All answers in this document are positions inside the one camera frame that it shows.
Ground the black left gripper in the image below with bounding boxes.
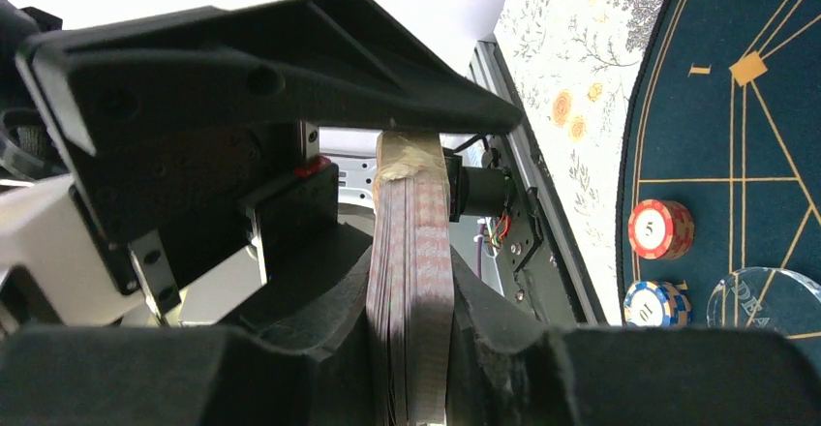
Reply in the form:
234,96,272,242
16,0,523,318

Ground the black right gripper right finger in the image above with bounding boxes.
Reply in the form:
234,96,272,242
446,254,820,425

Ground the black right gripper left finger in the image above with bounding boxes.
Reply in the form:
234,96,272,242
1,225,376,425

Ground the pink card deck box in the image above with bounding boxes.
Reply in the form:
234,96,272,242
366,132,455,425

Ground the red chip stack bottom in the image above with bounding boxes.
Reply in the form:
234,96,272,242
628,198,695,260

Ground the floral patterned tablecloth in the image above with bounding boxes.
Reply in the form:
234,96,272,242
495,0,663,325

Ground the clear dealer button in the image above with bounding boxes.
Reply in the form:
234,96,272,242
706,266,820,340

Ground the round dark blue poker mat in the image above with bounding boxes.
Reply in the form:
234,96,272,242
616,0,820,326

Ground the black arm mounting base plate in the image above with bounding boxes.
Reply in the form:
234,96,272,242
471,38,607,328

